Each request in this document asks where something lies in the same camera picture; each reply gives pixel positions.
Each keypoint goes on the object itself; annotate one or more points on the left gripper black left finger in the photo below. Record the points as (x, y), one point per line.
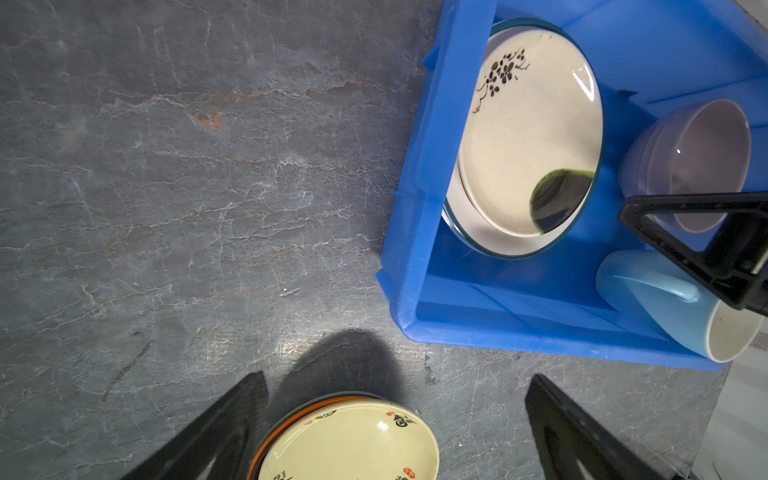
(218, 444)

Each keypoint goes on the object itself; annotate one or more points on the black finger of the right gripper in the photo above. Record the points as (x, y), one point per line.
(732, 262)

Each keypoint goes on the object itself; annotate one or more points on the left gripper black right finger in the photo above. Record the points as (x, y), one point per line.
(571, 444)

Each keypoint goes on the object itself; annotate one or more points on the cream ceramic mug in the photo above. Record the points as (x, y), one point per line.
(645, 286)

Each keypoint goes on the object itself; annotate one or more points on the lilac ceramic bowl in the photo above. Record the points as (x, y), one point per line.
(701, 149)

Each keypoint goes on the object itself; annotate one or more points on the blue plastic bin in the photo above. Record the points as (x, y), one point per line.
(508, 200)

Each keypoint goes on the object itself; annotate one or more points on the green rimmed white plate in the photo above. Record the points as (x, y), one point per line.
(480, 234)

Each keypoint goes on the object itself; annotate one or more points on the yellow floral plate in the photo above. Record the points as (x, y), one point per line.
(528, 132)

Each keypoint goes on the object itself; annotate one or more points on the cream plate red marks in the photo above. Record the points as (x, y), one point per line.
(349, 437)

